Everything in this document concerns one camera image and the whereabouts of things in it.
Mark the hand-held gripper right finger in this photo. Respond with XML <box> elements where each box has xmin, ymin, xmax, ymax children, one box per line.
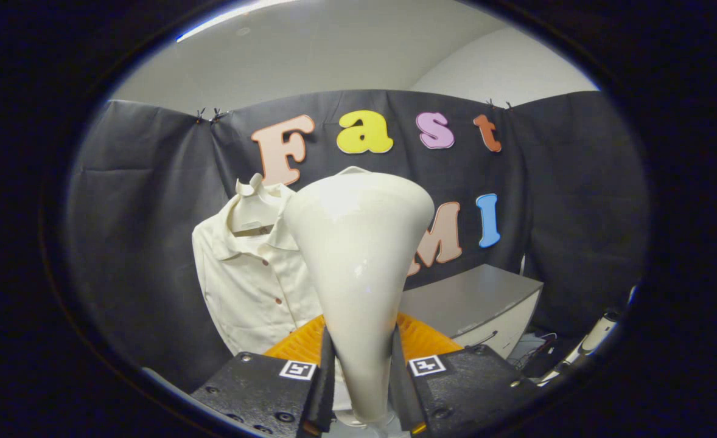
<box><xmin>391</xmin><ymin>311</ymin><xmax>542</xmax><ymax>436</ymax></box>

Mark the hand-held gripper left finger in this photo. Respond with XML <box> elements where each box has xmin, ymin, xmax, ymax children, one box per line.
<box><xmin>191</xmin><ymin>313</ymin><xmax>337</xmax><ymax>438</ymax></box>

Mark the cream button-up shirt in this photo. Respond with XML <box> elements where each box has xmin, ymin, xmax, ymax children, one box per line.
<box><xmin>192</xmin><ymin>166</ymin><xmax>372</xmax><ymax>390</ymax></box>

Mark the white garment steamer nozzle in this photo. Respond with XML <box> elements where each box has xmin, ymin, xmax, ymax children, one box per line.
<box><xmin>284</xmin><ymin>172</ymin><xmax>435</xmax><ymax>425</ymax></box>

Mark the grey cabinet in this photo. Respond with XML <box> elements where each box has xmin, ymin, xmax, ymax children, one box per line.
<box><xmin>398</xmin><ymin>263</ymin><xmax>544</xmax><ymax>360</ymax></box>

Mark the white handheld device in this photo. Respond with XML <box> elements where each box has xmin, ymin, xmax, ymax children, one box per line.
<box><xmin>538</xmin><ymin>310</ymin><xmax>621</xmax><ymax>387</ymax></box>

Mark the cream plastic hanger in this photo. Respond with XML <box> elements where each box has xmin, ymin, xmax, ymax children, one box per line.
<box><xmin>229</xmin><ymin>173</ymin><xmax>283</xmax><ymax>237</ymax></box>

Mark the black backdrop cloth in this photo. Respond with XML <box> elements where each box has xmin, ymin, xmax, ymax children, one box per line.
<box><xmin>66</xmin><ymin>90</ymin><xmax>650</xmax><ymax>377</ymax></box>

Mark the ceiling light panel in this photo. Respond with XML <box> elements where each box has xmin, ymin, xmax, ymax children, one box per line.
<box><xmin>176</xmin><ymin>0</ymin><xmax>298</xmax><ymax>43</ymax></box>

